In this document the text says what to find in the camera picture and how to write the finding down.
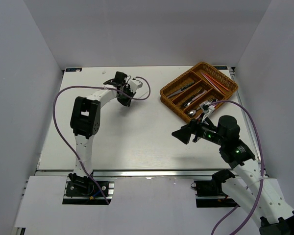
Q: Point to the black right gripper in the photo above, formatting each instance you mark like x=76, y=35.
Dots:
x=193, y=128

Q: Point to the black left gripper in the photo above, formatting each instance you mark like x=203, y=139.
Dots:
x=127, y=103

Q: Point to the all steel fork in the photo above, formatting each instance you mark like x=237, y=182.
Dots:
x=189, y=100

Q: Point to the patterned handle steel knife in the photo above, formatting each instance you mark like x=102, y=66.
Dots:
x=175, y=93

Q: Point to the pink handle knife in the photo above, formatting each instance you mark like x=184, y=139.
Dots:
x=186, y=86

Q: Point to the orange chopstick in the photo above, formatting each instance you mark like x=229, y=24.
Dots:
x=215, y=81

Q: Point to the patterned handle steel spoon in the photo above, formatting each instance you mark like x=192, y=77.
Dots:
x=193, y=112

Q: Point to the pink handle fork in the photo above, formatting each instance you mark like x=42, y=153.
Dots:
x=195, y=97

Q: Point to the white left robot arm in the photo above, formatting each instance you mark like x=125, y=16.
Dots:
x=85, y=121

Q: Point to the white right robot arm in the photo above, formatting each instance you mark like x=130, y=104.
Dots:
x=244, y=182

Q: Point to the brown wicker cutlery tray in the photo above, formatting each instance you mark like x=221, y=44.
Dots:
x=202, y=82

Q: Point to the left blue corner label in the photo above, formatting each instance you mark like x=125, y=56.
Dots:
x=73, y=69

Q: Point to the blue corner label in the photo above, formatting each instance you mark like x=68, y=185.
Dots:
x=221, y=67
x=73, y=69

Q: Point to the right blue corner label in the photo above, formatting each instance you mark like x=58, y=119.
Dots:
x=221, y=67

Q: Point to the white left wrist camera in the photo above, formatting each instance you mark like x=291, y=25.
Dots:
x=134, y=84

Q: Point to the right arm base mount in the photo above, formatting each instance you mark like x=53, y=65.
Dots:
x=209, y=193

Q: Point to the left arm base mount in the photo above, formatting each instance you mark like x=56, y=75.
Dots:
x=84, y=191

